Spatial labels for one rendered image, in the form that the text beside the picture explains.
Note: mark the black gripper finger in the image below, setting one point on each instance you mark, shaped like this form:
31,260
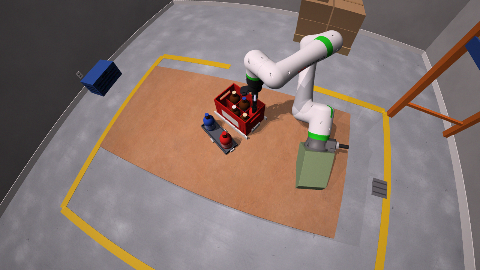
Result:
254,103

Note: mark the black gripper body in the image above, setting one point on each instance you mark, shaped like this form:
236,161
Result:
254,90

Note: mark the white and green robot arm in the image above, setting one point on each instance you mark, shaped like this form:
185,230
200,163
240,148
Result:
260,69

